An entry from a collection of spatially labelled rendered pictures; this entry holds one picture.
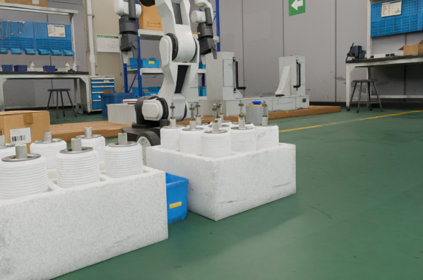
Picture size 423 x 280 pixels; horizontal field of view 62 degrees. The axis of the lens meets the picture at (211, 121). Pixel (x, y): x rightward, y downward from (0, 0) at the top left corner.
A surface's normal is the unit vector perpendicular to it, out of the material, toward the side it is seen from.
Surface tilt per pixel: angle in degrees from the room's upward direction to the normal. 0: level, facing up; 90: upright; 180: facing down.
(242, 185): 90
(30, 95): 90
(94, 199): 90
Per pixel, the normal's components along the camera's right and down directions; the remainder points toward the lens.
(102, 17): 0.62, 0.05
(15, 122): 0.84, 0.02
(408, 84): -0.78, 0.08
